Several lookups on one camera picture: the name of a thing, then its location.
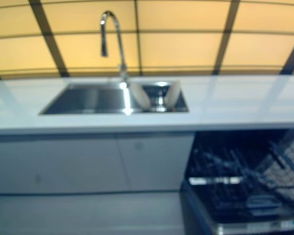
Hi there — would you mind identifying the cream ceramic plate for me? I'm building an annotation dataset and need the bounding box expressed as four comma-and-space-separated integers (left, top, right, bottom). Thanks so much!
164, 80, 181, 109
129, 82, 151, 109

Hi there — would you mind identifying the dishwasher plate rack with tines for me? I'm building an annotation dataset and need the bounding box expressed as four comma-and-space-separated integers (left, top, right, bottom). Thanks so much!
190, 145, 294, 218

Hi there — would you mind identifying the black dish drying rack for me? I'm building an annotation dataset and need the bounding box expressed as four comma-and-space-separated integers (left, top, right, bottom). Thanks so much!
131, 82, 189, 114

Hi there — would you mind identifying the stainless steel sink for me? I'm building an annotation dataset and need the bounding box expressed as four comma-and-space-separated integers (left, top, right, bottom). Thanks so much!
38, 81, 190, 116

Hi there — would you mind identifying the chrome gooseneck kitchen faucet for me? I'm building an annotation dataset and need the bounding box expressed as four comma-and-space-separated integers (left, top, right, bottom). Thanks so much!
99, 10, 131, 83

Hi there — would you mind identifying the wide white cabinet door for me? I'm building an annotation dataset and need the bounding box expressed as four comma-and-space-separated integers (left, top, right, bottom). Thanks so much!
0, 134, 128, 195

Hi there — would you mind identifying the yellow glass window dark frame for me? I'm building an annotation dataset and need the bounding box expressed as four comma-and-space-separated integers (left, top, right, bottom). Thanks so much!
0, 0, 294, 81

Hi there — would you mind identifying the flat wire dishwasher basket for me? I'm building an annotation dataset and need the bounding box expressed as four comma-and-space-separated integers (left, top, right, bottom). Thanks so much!
256, 133, 294, 206

